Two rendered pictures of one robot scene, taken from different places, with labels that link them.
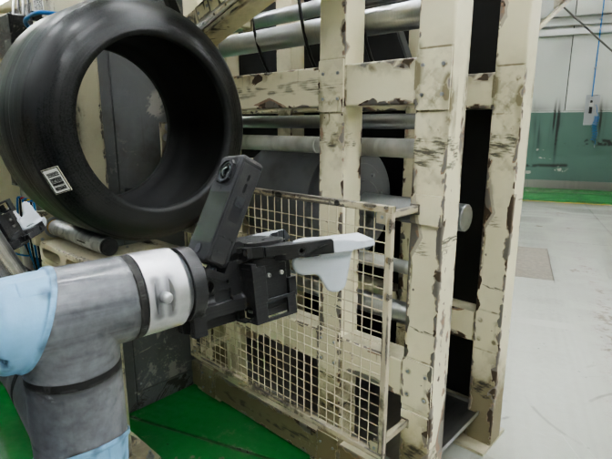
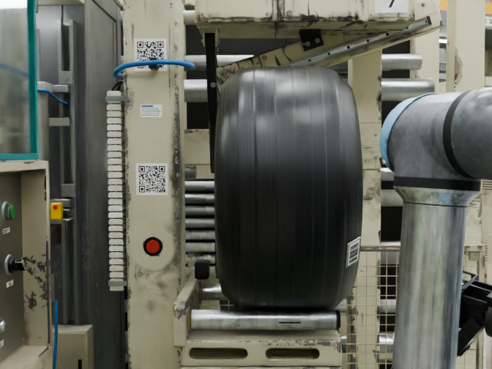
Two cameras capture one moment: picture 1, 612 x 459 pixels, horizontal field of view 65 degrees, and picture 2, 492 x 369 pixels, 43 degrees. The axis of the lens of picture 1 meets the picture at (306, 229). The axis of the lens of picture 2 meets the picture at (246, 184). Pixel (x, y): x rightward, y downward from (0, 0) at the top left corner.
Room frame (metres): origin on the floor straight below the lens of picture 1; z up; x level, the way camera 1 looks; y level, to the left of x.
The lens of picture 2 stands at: (0.23, 1.56, 1.28)
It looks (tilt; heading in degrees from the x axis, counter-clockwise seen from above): 3 degrees down; 318
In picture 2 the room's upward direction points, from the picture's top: straight up
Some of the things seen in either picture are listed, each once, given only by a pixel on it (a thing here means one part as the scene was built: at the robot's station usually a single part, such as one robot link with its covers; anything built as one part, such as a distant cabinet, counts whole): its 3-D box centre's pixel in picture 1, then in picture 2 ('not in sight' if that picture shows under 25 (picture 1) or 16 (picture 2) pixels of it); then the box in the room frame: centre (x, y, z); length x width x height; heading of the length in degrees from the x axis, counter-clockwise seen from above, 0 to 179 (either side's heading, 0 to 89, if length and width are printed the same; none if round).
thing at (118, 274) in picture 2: not in sight; (119, 190); (1.54, 0.80, 1.19); 0.05 x 0.04 x 0.48; 137
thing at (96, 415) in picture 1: (74, 412); not in sight; (0.38, 0.21, 0.94); 0.11 x 0.08 x 0.11; 41
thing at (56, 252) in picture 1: (81, 259); (261, 347); (1.24, 0.61, 0.83); 0.36 x 0.09 x 0.06; 47
